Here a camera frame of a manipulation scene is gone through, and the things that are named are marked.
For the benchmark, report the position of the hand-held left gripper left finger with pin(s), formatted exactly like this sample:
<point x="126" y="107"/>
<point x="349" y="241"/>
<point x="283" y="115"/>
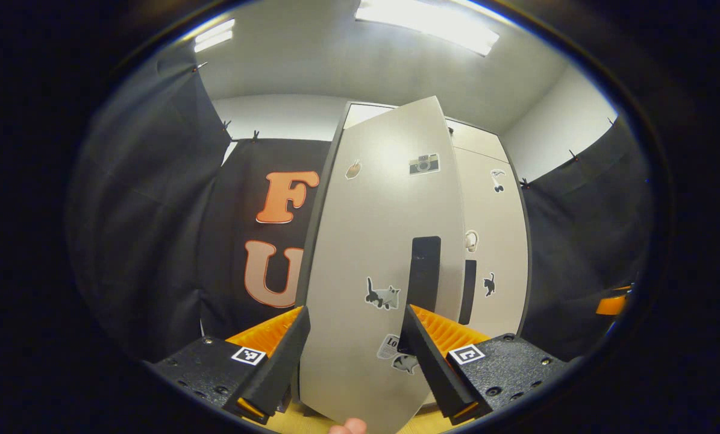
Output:
<point x="281" y="367"/>

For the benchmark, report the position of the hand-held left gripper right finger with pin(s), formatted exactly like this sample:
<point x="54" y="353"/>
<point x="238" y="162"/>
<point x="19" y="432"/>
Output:
<point x="432" y="367"/>

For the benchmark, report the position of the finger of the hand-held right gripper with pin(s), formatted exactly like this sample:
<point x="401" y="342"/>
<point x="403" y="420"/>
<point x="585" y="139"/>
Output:
<point x="613" y="304"/>

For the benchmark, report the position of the black backdrop cloth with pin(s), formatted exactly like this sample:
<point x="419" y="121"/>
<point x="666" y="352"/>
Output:
<point x="155" y="241"/>
<point x="582" y="241"/>

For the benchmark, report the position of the white cabinet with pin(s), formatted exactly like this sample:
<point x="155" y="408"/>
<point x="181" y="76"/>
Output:
<point x="335" y="150"/>

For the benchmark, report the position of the large ceiling light panel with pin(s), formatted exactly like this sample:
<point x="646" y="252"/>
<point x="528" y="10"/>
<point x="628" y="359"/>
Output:
<point x="432" y="27"/>

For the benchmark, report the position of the small ceiling light panel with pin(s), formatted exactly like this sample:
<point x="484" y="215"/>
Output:
<point x="215" y="35"/>

